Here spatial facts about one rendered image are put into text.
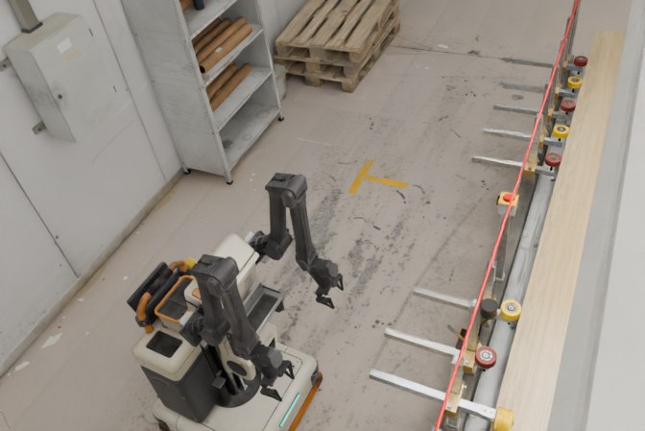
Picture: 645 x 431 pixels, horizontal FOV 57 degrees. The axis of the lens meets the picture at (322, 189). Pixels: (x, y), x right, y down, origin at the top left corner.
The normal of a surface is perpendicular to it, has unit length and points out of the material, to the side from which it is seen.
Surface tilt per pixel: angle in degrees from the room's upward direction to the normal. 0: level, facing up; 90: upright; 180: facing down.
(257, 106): 0
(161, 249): 0
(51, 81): 90
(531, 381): 0
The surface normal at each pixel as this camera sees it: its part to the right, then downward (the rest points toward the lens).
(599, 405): -0.12, -0.73
